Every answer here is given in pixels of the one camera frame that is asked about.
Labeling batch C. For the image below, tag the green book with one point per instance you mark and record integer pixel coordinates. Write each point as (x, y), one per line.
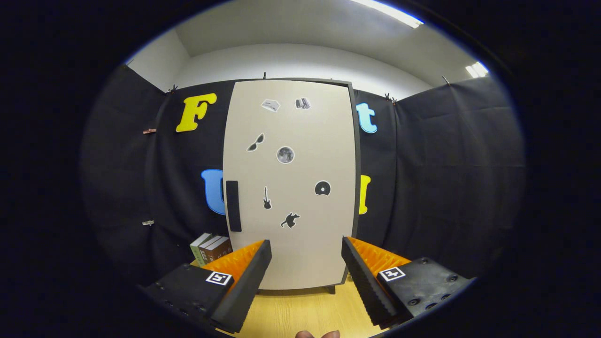
(197, 251)

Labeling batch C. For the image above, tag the beige cabinet door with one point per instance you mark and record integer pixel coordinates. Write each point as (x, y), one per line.
(300, 126)

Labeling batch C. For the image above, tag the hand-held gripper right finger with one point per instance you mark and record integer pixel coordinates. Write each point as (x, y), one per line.
(366, 286)

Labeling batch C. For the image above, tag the long ceiling light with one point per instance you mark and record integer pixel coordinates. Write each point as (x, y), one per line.
(389, 13)

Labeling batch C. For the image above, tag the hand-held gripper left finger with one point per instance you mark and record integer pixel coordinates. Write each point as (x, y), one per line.
(245, 291)

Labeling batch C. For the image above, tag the black backdrop cloth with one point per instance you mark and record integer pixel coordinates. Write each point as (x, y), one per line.
(446, 188)

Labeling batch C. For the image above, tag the dark grey cabinet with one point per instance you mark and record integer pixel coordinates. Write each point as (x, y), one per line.
(357, 155)

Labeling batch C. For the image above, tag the small ceiling light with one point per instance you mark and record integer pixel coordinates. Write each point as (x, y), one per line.
(476, 69)

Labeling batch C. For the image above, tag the thin brown book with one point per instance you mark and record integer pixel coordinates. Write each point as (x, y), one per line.
(207, 253)

